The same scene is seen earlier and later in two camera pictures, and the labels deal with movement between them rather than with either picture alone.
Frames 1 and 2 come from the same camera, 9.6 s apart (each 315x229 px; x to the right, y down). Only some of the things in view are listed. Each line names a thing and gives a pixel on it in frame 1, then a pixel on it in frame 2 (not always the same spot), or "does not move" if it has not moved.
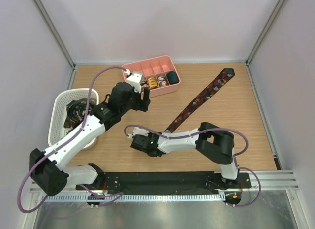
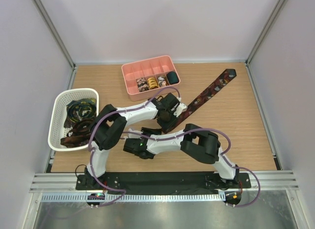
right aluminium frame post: (274, 13) does not move
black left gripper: (141, 104) → (167, 127)
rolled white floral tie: (162, 82) does not move
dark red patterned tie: (204, 96) does not move
